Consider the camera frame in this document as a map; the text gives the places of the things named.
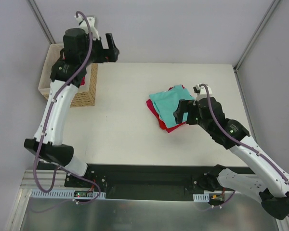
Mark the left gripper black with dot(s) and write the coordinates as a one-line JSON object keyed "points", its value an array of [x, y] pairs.
{"points": [[105, 51]]}

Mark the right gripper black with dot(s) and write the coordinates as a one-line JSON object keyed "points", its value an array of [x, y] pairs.
{"points": [[187, 111]]}

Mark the pink t shirt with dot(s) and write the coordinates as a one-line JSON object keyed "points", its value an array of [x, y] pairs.
{"points": [[82, 81]]}

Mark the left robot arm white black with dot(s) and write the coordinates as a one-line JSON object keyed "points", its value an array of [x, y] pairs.
{"points": [[82, 47]]}

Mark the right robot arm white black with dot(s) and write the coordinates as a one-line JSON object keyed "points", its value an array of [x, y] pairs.
{"points": [[270, 189]]}

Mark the teal folded t shirt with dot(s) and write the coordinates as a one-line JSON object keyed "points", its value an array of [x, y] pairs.
{"points": [[166, 102]]}

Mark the red folded t shirt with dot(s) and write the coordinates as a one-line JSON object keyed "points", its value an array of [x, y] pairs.
{"points": [[161, 123]]}

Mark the wicker basket with cloth liner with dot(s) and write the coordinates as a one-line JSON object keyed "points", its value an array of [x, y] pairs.
{"points": [[86, 93]]}

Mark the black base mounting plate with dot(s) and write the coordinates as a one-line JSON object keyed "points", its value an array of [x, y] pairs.
{"points": [[158, 183]]}

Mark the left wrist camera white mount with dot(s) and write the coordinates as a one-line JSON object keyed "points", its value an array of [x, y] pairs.
{"points": [[81, 22]]}

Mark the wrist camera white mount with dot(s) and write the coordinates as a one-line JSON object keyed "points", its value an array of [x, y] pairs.
{"points": [[202, 91], [81, 22]]}

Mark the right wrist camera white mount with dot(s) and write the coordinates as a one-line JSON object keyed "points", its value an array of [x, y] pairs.
{"points": [[202, 91]]}

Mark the left aluminium corner post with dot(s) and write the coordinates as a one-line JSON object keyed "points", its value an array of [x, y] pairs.
{"points": [[41, 21]]}

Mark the aluminium corner post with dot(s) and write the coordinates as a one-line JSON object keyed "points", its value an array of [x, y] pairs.
{"points": [[41, 21], [258, 31]]}

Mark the right slotted cable duct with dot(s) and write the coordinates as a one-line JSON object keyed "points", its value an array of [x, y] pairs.
{"points": [[203, 198]]}

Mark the slotted cable duct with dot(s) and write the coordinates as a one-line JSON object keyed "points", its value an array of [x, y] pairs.
{"points": [[203, 198], [67, 194]]}

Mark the right aluminium corner post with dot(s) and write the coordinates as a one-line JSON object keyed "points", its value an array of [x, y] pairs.
{"points": [[258, 31]]}

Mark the left slotted cable duct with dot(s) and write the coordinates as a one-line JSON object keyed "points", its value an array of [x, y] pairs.
{"points": [[67, 194]]}

